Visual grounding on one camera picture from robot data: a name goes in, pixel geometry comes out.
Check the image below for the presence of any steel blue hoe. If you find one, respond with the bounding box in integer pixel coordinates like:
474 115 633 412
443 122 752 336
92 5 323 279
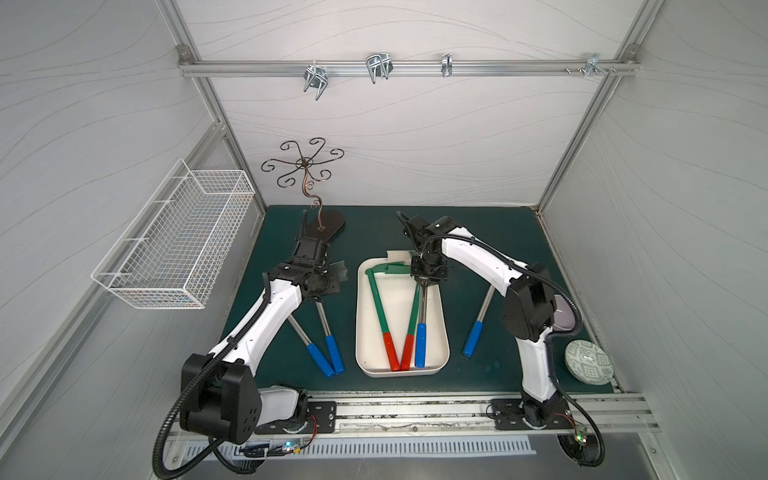
388 250 429 369
462 285 496 358
288 315 335 378
314 261 348 375

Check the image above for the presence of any green red hoe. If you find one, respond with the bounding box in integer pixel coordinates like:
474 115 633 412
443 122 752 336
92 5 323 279
385 262 421 371
365 263 401 372

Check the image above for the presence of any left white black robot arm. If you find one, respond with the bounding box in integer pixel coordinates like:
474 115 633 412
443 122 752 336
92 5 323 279
171 210 346 444

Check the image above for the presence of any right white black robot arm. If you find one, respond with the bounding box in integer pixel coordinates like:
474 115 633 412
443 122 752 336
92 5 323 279
396 211 583 429

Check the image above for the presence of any white plastic storage tray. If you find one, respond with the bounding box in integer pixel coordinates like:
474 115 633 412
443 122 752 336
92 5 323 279
355 258 450 378

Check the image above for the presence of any green table mat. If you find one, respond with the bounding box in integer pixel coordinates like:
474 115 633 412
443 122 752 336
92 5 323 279
203 205 614 395

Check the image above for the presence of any bronze scroll jewelry stand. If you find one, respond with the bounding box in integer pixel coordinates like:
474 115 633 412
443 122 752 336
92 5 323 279
260 136 345 242

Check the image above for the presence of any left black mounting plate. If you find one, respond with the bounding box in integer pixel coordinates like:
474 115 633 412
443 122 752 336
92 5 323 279
254 400 337 435

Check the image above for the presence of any black mounting plate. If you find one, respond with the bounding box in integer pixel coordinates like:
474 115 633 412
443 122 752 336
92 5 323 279
486 396 573 431
254 400 337 435

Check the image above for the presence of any purple ceramic bowl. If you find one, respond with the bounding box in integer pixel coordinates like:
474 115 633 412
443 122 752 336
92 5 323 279
553 294 582 335

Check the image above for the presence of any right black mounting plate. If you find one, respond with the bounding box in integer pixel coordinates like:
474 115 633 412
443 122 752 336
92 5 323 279
486 396 573 431

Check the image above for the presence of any green patterned ceramic bowl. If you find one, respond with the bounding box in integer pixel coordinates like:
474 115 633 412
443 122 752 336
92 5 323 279
565 340 614 386

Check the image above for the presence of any left metal u-bolt clamp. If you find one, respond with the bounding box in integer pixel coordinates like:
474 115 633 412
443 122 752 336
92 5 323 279
303 65 329 101

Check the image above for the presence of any double metal u-bolt clamp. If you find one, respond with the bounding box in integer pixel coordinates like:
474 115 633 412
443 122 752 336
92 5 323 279
365 53 393 84

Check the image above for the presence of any small metal clamp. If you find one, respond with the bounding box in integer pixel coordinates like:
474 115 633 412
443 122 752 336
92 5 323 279
441 53 453 78

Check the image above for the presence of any right metal bolt clamp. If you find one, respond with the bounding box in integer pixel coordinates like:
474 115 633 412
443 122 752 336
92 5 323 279
563 53 618 78

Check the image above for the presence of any white wire basket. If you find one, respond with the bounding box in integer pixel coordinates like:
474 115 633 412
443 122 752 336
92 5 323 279
91 159 255 310

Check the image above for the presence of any right black corrugated cable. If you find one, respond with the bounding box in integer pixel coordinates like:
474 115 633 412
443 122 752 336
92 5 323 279
419 233 606 468

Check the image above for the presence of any black corrugated cable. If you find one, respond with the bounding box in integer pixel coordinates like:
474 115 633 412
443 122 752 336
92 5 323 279
419 233 606 468
151 272 274 480

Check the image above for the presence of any white slotted cable duct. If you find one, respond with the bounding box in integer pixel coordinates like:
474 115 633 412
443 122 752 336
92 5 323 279
182 436 538 462

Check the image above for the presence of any horizontal aluminium rail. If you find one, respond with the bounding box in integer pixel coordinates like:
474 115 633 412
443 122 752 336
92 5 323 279
179 58 641 78

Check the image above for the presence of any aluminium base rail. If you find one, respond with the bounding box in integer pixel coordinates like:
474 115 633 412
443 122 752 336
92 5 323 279
166 392 660 442

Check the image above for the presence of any left black corrugated cable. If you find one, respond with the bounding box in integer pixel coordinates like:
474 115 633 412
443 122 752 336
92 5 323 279
151 272 274 480

